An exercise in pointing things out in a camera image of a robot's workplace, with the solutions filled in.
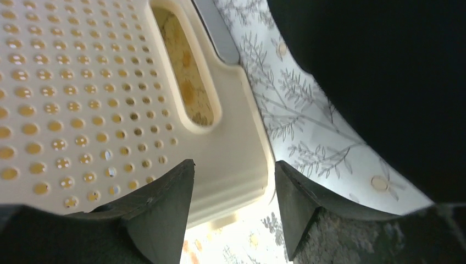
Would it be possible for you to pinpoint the black cloth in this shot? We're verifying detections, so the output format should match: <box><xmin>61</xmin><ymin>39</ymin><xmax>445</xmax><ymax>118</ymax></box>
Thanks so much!
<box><xmin>268</xmin><ymin>1</ymin><xmax>465</xmax><ymax>203</ymax></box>

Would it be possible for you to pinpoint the floral tablecloth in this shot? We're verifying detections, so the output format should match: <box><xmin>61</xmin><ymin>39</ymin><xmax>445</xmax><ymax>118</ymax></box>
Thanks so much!
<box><xmin>182</xmin><ymin>1</ymin><xmax>431</xmax><ymax>263</ymax></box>

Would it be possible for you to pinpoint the cream plastic basket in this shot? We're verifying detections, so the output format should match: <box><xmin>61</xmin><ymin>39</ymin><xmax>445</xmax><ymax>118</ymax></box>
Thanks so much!
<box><xmin>1</xmin><ymin>1</ymin><xmax>275</xmax><ymax>228</ymax></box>

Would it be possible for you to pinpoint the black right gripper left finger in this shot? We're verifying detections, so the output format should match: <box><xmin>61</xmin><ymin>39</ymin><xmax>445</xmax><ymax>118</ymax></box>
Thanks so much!
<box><xmin>1</xmin><ymin>159</ymin><xmax>195</xmax><ymax>263</ymax></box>

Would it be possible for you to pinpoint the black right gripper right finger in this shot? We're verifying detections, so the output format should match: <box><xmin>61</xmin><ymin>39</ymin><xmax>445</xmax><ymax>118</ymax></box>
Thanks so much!
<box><xmin>275</xmin><ymin>161</ymin><xmax>465</xmax><ymax>263</ymax></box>

